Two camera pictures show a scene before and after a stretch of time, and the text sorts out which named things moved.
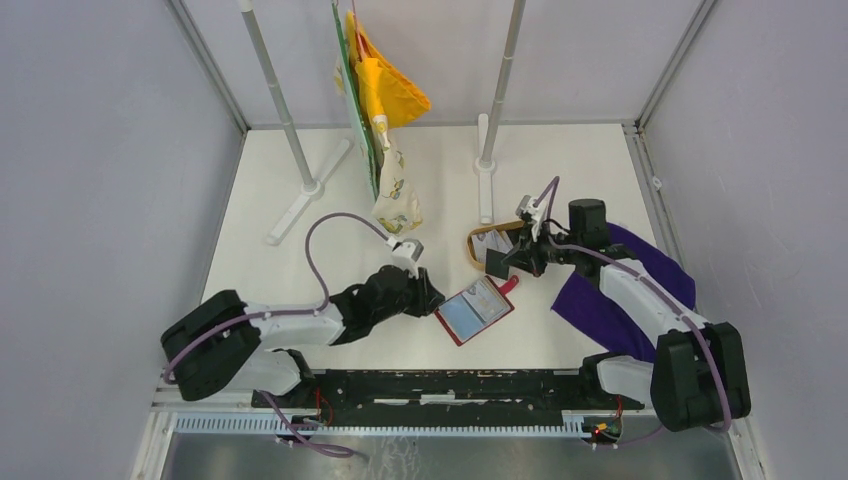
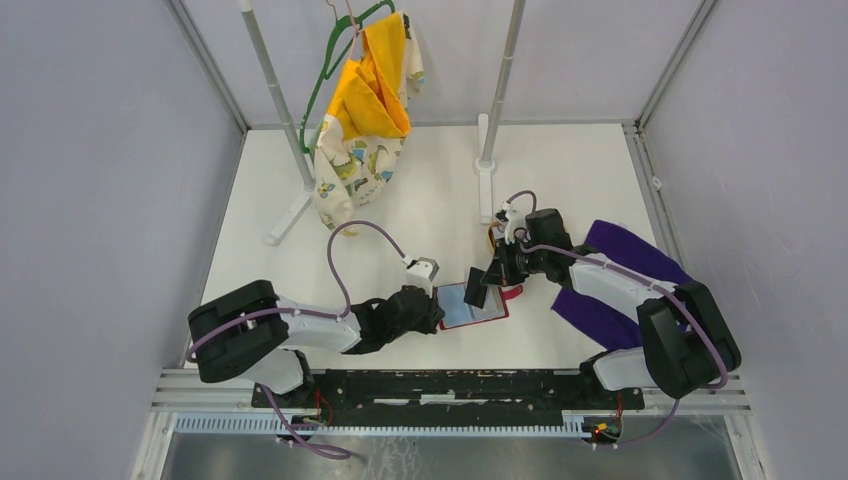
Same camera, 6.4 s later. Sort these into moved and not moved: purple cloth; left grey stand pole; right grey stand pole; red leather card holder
Moved: red leather card holder
Not moved: right grey stand pole; purple cloth; left grey stand pole
